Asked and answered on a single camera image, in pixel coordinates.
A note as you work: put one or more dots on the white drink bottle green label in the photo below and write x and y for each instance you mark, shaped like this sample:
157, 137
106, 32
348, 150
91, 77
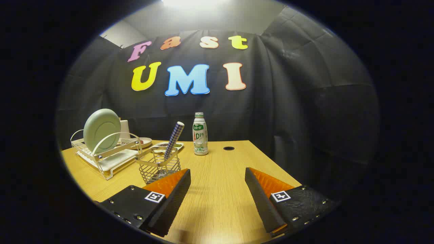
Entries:
200, 139

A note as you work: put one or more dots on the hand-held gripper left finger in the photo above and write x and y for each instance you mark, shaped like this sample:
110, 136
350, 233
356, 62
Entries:
169, 206

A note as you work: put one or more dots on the white toaster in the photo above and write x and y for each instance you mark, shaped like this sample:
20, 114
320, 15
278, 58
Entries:
124, 130

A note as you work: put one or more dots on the white divided sauce dish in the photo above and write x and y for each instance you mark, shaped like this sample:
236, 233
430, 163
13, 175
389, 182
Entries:
178, 145

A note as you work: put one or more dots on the black backdrop cloth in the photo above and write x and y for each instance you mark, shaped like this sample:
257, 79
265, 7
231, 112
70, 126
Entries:
271, 112

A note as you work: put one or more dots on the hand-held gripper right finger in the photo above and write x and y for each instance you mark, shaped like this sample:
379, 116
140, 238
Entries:
262, 203

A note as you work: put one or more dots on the round white plate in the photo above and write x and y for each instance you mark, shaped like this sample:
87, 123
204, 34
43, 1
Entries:
146, 142

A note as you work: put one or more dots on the pale green plate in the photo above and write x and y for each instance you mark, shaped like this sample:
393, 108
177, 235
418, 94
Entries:
101, 130

